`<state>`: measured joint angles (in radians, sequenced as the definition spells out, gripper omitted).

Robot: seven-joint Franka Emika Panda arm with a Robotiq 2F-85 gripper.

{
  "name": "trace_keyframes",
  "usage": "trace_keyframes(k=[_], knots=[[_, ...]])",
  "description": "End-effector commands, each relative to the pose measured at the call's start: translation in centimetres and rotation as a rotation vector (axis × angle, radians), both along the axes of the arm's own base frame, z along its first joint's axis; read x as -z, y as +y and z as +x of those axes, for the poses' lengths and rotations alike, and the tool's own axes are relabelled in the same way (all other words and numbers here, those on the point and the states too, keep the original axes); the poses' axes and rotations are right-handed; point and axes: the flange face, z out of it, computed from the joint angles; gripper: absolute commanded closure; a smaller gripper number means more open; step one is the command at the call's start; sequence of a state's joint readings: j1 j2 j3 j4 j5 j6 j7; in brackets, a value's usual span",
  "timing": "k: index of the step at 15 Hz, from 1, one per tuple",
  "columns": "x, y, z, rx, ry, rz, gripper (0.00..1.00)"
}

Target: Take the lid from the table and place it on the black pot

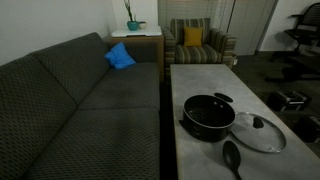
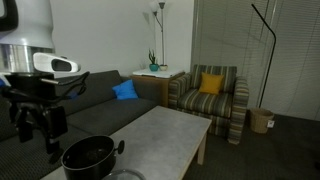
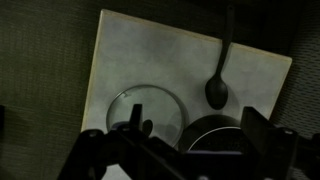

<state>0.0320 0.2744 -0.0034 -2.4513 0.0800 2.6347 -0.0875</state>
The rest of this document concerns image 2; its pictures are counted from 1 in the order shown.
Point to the blue throw pillow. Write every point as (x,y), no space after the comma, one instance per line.
(125,90)

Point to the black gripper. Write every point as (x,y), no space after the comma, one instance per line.
(33,104)

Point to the wooden side table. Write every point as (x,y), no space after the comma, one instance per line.
(161,78)

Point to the striped armchair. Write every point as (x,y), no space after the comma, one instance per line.
(227,110)

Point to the dark grey fabric sofa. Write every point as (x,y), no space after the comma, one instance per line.
(96,112)

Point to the teal plant pot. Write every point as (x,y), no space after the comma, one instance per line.
(153,67)

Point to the black cooking pot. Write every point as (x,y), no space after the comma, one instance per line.
(91,158)

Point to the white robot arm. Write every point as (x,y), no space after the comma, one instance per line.
(28,64)

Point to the wicker waste basket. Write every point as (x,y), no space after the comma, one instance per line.
(259,118)

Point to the white floor lamp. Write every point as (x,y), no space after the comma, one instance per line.
(157,8)

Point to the small white bowl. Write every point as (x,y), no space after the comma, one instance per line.
(163,67)

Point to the mustard yellow cushion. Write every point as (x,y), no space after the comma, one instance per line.
(211,83)

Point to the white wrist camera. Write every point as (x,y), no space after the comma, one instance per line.
(48,62)

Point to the round glass pot lid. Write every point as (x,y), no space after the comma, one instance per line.
(124,174)

